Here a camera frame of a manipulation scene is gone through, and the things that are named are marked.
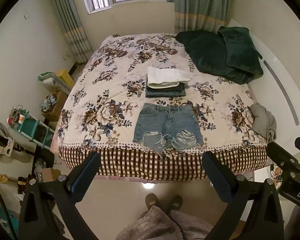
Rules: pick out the green striped curtain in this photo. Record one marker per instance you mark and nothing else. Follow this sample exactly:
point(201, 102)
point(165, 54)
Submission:
point(70, 17)
point(202, 5)

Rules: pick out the small cardboard box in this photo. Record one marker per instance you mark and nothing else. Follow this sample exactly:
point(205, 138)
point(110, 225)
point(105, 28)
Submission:
point(51, 174)

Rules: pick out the brown checked bed sheet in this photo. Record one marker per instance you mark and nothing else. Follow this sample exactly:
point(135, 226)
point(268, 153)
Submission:
point(140, 162)

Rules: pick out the floral bed blanket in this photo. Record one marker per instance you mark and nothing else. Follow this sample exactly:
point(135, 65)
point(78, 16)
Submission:
point(110, 100)

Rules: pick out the ripped blue denim shorts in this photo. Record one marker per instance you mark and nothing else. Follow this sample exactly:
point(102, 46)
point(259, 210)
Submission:
point(168, 126)

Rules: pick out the person's left slipper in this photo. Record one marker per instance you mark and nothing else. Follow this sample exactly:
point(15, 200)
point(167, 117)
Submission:
point(151, 202)

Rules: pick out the white wall switch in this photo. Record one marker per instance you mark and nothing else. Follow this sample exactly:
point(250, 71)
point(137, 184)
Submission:
point(26, 17)

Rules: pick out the folded dark denim pants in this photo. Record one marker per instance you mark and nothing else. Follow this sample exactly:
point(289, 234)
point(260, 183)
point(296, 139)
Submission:
point(165, 93)

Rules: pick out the crumpled grey cloth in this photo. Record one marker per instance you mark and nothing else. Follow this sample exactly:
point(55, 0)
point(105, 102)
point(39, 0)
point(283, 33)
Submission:
point(262, 122)

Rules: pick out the clear green-lidded plastic container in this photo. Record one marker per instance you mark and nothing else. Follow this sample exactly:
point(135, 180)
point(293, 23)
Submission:
point(48, 82)

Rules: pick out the dark green plush blanket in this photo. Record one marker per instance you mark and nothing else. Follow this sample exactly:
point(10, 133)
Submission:
point(215, 52)

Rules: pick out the yellow box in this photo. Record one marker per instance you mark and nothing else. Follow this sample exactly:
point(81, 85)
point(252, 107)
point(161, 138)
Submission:
point(65, 78)

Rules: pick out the white bed headboard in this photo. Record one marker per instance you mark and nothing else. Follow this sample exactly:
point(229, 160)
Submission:
point(277, 55)

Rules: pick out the folded white pants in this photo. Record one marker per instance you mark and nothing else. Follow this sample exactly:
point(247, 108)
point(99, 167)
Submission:
point(165, 76)

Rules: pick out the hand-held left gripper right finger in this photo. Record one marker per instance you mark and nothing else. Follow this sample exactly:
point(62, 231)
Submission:
point(220, 181)

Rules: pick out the orange and white cup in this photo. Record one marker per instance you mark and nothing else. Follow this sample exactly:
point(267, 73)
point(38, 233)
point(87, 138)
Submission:
point(21, 119)

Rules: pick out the teal metal shelf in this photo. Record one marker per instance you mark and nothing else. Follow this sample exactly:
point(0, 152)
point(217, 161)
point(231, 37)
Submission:
point(31, 127)

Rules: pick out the brown cardboard box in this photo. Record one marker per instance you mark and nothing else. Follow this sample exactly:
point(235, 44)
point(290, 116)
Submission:
point(58, 105)

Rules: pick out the person's slipper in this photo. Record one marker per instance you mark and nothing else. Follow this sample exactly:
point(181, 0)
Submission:
point(176, 203)
point(151, 202)

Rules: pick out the red and white jar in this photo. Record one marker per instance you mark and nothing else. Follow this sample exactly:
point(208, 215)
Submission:
point(10, 121)

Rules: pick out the standing floor fan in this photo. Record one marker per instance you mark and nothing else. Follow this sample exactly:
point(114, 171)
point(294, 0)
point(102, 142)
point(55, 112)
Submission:
point(17, 155)

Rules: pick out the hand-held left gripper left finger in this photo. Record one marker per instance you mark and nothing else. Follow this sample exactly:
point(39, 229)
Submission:
point(83, 183)

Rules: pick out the person's right leg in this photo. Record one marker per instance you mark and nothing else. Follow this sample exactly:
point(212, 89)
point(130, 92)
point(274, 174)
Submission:
point(192, 226)

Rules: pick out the white wall socket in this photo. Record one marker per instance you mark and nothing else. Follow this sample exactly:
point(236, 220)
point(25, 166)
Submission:
point(66, 56)

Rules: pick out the person's right slipper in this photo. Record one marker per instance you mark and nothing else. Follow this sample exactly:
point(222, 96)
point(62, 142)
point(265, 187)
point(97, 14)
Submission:
point(176, 203)

